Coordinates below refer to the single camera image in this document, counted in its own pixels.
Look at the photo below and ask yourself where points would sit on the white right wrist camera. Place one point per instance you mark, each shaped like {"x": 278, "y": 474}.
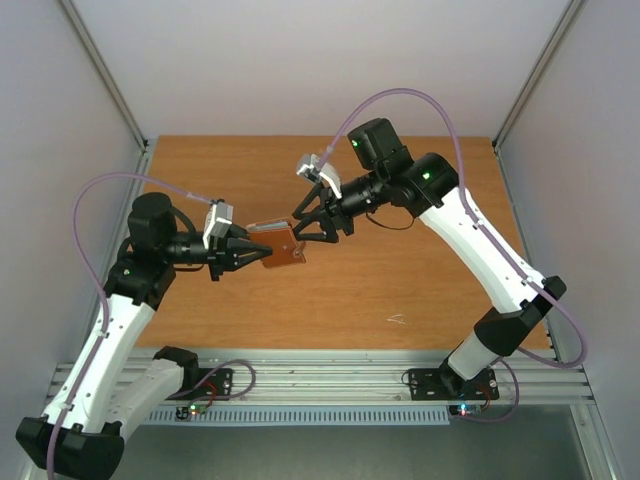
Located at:
{"x": 308, "y": 168}

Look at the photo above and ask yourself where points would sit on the black mounting plate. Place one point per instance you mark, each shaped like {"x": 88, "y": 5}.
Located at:
{"x": 220, "y": 382}
{"x": 425, "y": 385}

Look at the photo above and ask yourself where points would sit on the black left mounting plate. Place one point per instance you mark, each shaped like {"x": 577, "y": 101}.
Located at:
{"x": 220, "y": 382}

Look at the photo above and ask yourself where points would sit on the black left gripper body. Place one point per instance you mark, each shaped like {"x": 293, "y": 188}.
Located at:
{"x": 217, "y": 254}

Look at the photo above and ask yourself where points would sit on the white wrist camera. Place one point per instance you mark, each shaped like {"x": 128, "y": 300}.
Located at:
{"x": 308, "y": 168}
{"x": 217, "y": 222}

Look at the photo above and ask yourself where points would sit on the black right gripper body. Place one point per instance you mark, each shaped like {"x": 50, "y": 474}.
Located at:
{"x": 333, "y": 213}

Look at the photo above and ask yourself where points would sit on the left controller board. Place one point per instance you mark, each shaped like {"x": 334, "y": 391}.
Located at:
{"x": 190, "y": 412}

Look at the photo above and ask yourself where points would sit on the controller board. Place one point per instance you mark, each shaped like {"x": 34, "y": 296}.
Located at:
{"x": 466, "y": 410}
{"x": 190, "y": 412}

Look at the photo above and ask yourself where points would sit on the grey slotted cable duct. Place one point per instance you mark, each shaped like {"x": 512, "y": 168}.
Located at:
{"x": 269, "y": 416}

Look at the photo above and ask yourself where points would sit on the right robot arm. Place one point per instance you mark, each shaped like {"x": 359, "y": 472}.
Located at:
{"x": 429, "y": 189}

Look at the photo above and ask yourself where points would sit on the aluminium frame post right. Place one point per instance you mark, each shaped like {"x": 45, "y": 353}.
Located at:
{"x": 560, "y": 31}

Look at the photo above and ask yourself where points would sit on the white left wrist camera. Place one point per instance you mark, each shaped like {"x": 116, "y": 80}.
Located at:
{"x": 217, "y": 222}

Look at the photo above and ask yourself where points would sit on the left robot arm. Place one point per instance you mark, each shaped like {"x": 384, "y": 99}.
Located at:
{"x": 83, "y": 431}

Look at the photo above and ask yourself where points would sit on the aluminium frame post left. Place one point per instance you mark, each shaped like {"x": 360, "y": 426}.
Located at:
{"x": 73, "y": 16}

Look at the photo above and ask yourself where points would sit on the right controller board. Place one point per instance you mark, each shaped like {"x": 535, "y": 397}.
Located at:
{"x": 466, "y": 410}

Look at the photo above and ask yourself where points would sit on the aluminium frame post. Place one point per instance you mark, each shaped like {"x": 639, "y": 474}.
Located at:
{"x": 560, "y": 31}
{"x": 73, "y": 16}

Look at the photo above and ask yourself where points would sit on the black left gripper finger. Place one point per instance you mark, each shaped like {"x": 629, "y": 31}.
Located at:
{"x": 245, "y": 254}
{"x": 237, "y": 232}

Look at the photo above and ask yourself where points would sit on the brown leather card holder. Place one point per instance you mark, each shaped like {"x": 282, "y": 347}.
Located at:
{"x": 279, "y": 236}

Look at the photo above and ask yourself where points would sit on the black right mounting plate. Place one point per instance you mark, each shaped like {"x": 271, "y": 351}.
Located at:
{"x": 425, "y": 385}

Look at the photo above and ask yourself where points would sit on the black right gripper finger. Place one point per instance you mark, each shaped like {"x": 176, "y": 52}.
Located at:
{"x": 311, "y": 202}
{"x": 310, "y": 231}

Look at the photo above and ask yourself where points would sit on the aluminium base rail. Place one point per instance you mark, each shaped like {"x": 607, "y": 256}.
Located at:
{"x": 374, "y": 377}

